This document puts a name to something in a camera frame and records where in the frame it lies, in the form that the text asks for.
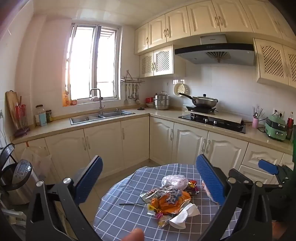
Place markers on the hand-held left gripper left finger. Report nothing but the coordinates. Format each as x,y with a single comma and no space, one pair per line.
90,178

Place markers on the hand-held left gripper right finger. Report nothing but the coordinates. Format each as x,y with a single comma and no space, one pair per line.
210,180

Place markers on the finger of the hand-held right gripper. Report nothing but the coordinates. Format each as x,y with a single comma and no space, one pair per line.
241,176
268,166

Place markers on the red yellow candy wrapper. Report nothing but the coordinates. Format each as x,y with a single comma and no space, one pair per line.
193,186

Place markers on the white plastic bag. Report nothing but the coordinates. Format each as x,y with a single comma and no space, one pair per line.
174,182

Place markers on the white tissue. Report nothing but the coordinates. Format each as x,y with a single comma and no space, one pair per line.
185,215

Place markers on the orange snack bag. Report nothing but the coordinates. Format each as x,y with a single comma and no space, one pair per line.
172,202

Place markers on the thin black stick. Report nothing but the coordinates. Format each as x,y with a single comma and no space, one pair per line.
134,204

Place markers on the red checked snack wrapper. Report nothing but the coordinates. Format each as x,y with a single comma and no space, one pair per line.
151,194

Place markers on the yellow clear wrapper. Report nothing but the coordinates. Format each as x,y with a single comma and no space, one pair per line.
164,220

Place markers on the person's left hand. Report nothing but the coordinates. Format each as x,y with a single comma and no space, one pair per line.
134,235

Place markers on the cream base cabinet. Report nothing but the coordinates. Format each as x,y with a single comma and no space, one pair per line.
104,143

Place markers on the green electric cooker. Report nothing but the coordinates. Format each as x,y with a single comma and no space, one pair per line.
275,129

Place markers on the red cap sauce bottle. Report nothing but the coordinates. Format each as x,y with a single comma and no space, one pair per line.
290,127

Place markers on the pink utensil holder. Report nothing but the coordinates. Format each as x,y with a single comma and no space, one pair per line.
255,123

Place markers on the grey checkered tablecloth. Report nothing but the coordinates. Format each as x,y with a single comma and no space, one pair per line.
124,213

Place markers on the bundle of chopsticks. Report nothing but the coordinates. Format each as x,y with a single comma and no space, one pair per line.
257,113

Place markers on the clear hanging plastic bag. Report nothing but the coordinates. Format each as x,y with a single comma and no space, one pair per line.
37,162

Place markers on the black glass gas hob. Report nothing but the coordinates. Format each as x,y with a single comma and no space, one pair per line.
208,121

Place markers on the steel double sink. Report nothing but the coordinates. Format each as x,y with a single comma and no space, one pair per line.
101,115

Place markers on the steel cooker with control panel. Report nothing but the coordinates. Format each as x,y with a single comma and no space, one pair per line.
22,171

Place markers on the small dark jar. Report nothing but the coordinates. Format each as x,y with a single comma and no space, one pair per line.
49,116

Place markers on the steel kitchen faucet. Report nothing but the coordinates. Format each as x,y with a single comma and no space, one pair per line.
100,104

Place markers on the light blue carton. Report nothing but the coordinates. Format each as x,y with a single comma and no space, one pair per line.
42,120

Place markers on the steel wok with lid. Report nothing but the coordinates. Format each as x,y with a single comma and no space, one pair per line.
205,101

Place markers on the white rag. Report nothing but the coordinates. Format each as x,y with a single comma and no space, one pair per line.
94,98

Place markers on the orange bottle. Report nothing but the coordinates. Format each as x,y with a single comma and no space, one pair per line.
66,99

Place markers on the glass jar black lid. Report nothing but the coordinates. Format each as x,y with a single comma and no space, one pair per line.
39,110

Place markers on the steel spatula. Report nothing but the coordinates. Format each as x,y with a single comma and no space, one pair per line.
126,100

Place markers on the black sink plug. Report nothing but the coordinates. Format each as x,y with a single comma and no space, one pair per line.
141,108

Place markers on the white low rack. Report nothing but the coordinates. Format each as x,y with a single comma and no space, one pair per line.
13,219

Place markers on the steel skimmer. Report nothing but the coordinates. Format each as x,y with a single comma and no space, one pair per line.
137,100

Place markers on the steel steamer pot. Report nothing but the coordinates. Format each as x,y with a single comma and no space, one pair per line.
161,103

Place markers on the steel ladle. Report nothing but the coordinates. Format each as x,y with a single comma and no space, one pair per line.
130,96

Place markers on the white bowl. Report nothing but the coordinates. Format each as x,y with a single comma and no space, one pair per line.
150,105

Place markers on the cream round steamer tray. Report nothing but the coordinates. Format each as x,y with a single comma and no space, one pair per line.
181,89

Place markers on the red pot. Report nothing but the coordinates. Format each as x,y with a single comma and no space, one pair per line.
149,100

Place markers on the cream lattice door cabinet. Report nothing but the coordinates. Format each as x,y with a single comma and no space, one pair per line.
272,61
161,61

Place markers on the wooden cutting board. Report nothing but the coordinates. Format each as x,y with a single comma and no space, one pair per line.
11,106

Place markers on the sliding window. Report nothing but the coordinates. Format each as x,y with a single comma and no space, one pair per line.
83,60

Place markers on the black range hood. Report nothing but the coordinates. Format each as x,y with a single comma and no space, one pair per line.
215,54

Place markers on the white wall socket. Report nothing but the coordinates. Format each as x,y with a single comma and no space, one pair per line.
279,113

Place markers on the steel wall utensil rail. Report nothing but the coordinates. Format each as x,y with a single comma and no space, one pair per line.
133,80

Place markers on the cream upper wall cabinet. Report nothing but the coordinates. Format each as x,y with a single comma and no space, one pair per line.
203,16

